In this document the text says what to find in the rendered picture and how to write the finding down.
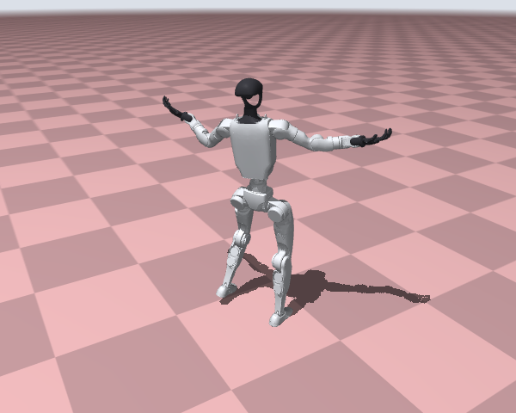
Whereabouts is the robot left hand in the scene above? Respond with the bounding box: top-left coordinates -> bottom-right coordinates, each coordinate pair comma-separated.
163,96 -> 193,122

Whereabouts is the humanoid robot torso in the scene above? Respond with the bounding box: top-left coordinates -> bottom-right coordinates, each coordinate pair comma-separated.
229,114 -> 276,213

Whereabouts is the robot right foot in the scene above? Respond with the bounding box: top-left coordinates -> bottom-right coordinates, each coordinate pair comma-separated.
269,307 -> 293,327

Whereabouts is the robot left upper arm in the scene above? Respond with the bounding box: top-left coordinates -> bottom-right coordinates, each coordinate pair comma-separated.
205,118 -> 232,148

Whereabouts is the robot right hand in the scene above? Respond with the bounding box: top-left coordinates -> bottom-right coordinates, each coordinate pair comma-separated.
350,128 -> 392,147

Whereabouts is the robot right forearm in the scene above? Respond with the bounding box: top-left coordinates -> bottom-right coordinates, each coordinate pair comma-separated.
311,135 -> 360,151

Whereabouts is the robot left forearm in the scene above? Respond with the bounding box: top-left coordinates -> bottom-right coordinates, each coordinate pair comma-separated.
184,114 -> 209,146

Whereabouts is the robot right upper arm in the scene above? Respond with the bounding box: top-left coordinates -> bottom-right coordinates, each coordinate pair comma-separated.
268,120 -> 323,151

